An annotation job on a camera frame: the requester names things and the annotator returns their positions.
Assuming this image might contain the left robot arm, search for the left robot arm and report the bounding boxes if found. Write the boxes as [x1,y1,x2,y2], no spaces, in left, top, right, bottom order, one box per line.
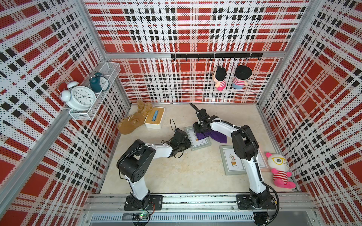
[117,128,191,210]

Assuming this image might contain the green frame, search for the green frame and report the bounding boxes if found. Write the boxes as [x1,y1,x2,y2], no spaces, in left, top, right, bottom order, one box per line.
[219,146,247,176]
[184,126,211,151]

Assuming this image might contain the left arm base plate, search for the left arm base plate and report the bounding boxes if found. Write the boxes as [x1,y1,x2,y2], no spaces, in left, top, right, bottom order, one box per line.
[123,194,163,211]

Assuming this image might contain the pink object behind right arm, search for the pink object behind right arm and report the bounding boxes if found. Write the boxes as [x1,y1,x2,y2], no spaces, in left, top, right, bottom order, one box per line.
[266,152,296,189]

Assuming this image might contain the blue object on box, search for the blue object on box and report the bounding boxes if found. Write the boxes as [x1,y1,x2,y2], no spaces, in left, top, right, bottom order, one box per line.
[152,110,159,121]

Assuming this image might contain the doll pink striped shirt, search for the doll pink striped shirt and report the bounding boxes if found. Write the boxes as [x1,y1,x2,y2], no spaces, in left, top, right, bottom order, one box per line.
[212,66,226,91]

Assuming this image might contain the white alarm clock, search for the white alarm clock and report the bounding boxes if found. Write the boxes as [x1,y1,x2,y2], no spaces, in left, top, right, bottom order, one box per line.
[61,82,96,112]

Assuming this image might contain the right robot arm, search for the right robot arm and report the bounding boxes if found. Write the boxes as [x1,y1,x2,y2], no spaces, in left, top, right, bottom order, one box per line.
[190,103,273,209]

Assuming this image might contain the white box wooden lid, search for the white box wooden lid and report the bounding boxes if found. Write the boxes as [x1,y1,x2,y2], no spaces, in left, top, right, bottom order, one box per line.
[144,107,166,130]

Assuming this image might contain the green circuit board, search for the green circuit board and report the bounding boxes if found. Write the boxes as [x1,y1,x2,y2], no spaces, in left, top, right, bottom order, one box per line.
[132,213,150,221]

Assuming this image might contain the brown plush toy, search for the brown plush toy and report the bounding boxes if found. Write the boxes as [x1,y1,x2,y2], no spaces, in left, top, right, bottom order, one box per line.
[117,100,153,135]

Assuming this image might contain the white wire shelf basket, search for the white wire shelf basket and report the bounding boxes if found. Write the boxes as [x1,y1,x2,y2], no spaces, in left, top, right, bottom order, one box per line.
[61,62,120,121]

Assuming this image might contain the purple microfiber cloth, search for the purple microfiber cloth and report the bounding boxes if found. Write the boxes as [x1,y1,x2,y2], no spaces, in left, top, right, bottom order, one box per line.
[196,131,227,144]

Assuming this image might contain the aluminium front rail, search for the aluminium front rail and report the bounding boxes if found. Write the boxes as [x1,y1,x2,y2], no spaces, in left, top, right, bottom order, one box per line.
[84,192,317,213]

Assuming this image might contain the pink picture frame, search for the pink picture frame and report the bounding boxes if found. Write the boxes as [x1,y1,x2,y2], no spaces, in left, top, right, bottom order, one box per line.
[257,149,271,172]

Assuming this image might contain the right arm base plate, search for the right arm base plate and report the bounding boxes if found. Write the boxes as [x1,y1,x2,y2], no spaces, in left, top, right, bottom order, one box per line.
[236,195,277,210]

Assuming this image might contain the doll blue pants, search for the doll blue pants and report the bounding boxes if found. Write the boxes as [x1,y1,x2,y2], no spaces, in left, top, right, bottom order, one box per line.
[232,65,252,89]

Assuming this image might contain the teal alarm clock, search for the teal alarm clock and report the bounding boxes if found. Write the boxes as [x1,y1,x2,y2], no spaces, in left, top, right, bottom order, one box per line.
[89,72,110,93]

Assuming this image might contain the black hook rail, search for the black hook rail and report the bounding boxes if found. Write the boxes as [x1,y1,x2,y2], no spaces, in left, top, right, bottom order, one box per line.
[171,53,263,59]

